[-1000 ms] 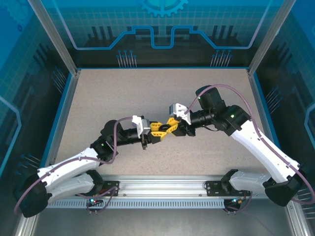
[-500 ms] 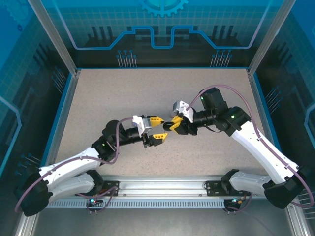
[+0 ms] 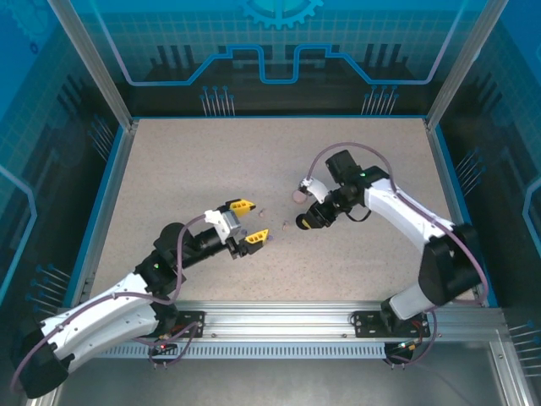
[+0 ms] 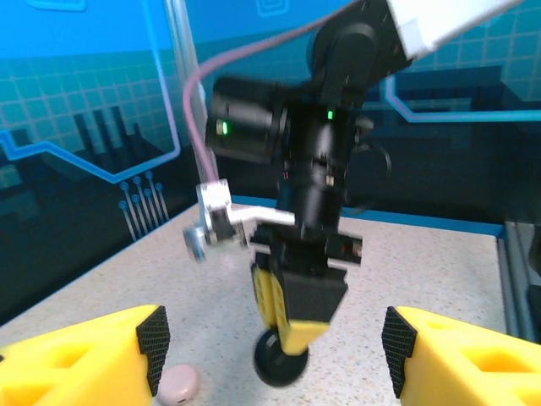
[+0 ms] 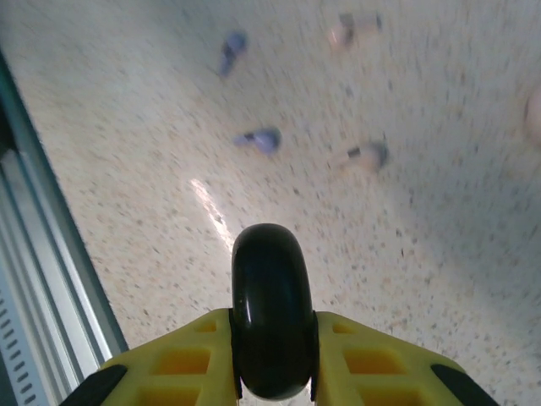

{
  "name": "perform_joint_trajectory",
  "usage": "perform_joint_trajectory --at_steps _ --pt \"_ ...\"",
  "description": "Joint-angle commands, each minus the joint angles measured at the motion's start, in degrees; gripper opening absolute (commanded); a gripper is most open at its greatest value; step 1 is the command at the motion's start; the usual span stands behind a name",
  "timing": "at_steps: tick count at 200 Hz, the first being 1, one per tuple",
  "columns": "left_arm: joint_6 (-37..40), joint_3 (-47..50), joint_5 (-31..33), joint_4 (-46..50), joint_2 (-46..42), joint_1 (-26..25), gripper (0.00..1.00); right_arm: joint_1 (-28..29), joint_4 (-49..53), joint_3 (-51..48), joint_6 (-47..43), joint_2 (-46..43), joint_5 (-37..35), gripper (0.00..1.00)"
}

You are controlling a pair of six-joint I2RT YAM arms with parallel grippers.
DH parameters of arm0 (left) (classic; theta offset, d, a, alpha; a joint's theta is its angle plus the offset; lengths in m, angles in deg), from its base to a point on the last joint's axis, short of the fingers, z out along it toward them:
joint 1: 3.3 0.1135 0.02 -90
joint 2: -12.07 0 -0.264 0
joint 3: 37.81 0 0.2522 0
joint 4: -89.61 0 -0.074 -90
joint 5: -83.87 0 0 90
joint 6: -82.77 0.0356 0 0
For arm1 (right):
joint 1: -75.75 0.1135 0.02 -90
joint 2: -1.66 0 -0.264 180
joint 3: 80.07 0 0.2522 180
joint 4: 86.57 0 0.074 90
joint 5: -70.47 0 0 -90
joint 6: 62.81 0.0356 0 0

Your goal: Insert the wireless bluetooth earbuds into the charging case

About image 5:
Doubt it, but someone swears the pink wireless earbud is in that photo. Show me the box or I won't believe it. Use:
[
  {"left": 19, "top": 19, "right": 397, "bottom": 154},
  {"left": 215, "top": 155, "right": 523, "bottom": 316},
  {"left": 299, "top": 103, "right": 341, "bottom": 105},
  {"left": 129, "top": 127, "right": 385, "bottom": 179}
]
[
  {"left": 328, "top": 11, "right": 385, "bottom": 50},
  {"left": 327, "top": 140, "right": 390, "bottom": 173}
]

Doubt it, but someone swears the slotted grey cable duct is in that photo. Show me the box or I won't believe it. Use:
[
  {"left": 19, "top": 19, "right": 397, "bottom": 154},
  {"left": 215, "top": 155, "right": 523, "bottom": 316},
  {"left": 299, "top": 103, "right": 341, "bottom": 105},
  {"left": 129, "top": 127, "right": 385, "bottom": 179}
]
[{"left": 0, "top": 291, "right": 46, "bottom": 406}]

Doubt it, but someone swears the black earbud charging case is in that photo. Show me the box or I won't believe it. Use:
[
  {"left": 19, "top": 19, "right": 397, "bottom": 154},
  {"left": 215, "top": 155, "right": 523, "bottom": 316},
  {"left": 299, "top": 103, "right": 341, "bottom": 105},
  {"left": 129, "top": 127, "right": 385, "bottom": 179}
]
[{"left": 230, "top": 222, "right": 320, "bottom": 401}]

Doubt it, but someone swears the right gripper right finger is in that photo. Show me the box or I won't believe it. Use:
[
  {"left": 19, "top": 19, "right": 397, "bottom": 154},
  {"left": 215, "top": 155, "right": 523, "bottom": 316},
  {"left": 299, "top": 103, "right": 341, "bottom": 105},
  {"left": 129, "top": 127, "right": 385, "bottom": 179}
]
[{"left": 311, "top": 310, "right": 502, "bottom": 406}]

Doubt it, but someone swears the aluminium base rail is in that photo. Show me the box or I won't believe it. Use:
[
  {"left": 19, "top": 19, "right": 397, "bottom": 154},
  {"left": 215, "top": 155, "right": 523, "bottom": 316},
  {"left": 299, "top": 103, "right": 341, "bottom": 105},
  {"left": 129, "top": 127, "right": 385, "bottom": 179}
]
[{"left": 0, "top": 48, "right": 130, "bottom": 406}]

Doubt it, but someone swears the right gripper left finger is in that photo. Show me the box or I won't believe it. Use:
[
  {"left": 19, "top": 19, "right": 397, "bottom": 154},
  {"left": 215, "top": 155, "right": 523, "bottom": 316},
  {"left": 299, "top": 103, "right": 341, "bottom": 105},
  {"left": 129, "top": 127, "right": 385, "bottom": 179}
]
[{"left": 63, "top": 307, "right": 238, "bottom": 406}]

